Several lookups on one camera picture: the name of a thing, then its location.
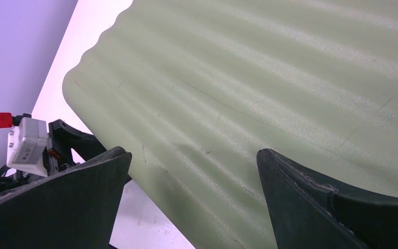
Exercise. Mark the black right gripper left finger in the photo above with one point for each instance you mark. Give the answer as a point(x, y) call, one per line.
point(75, 208)

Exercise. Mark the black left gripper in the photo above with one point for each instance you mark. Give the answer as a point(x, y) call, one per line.
point(63, 140)

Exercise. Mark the green suitcase with blue lining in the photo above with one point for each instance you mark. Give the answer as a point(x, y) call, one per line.
point(194, 89)

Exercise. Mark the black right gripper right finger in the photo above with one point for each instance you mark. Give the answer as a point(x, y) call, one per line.
point(309, 209)

